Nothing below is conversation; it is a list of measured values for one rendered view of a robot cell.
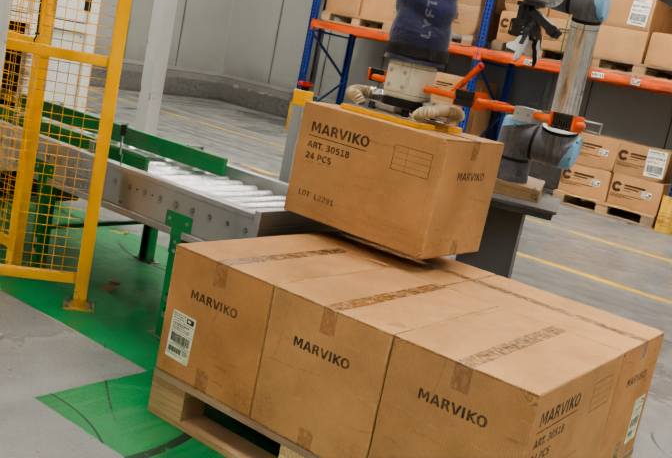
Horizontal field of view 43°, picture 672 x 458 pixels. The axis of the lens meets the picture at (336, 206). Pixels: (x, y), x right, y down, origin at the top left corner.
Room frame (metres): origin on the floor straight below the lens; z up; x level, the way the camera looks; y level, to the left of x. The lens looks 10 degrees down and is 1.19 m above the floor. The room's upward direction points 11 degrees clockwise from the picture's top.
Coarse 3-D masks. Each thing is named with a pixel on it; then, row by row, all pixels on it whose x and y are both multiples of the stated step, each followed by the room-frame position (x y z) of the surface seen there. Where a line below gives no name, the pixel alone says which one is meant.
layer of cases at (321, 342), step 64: (192, 256) 2.47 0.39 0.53; (256, 256) 2.56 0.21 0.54; (320, 256) 2.72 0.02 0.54; (384, 256) 2.91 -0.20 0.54; (192, 320) 2.45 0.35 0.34; (256, 320) 2.31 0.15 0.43; (320, 320) 2.19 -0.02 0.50; (384, 320) 2.16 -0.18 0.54; (448, 320) 2.30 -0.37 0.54; (512, 320) 2.42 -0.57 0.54; (576, 320) 2.57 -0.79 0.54; (192, 384) 2.42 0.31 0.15; (256, 384) 2.29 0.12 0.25; (320, 384) 2.17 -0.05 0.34; (384, 384) 2.06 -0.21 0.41; (448, 384) 1.96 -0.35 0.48; (512, 384) 1.87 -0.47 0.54; (576, 384) 2.03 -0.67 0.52; (640, 384) 2.54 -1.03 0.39; (320, 448) 2.14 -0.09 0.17; (384, 448) 2.03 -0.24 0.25; (448, 448) 1.94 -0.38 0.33; (512, 448) 1.85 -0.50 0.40; (576, 448) 2.14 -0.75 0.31
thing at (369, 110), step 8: (344, 104) 3.03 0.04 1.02; (352, 104) 3.03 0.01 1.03; (360, 104) 3.06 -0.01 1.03; (368, 104) 3.02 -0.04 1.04; (360, 112) 2.99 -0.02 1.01; (368, 112) 2.97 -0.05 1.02; (376, 112) 2.95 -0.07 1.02; (384, 112) 2.95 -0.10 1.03; (408, 112) 2.93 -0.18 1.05; (392, 120) 2.91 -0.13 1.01; (400, 120) 2.89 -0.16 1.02; (408, 120) 2.88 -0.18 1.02; (416, 120) 2.89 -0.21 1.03; (416, 128) 2.85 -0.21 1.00; (424, 128) 2.87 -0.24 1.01; (432, 128) 2.91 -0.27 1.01
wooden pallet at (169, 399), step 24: (168, 384) 2.48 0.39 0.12; (168, 408) 2.47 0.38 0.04; (192, 408) 2.47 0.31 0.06; (216, 408) 2.36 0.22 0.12; (192, 432) 2.40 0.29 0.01; (216, 432) 2.42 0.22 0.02; (264, 432) 2.25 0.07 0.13; (240, 456) 2.30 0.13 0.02; (264, 456) 2.33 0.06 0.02; (288, 456) 2.20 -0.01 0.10; (312, 456) 2.15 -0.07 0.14; (624, 456) 2.57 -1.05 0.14
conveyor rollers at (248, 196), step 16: (160, 160) 4.01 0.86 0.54; (160, 176) 3.56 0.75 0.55; (176, 176) 3.63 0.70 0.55; (192, 176) 3.71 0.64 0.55; (208, 176) 3.79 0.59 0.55; (224, 176) 3.88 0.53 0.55; (208, 192) 3.42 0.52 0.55; (224, 192) 3.49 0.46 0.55; (240, 192) 3.57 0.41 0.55; (256, 192) 3.65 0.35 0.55; (256, 208) 3.28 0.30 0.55; (272, 208) 3.34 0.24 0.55
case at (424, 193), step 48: (336, 144) 2.96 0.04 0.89; (384, 144) 2.84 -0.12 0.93; (432, 144) 2.74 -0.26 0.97; (480, 144) 2.89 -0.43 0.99; (288, 192) 3.05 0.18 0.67; (336, 192) 2.93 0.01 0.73; (384, 192) 2.82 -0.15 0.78; (432, 192) 2.72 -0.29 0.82; (480, 192) 2.96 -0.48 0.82; (384, 240) 2.80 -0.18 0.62; (432, 240) 2.75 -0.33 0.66; (480, 240) 3.03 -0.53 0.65
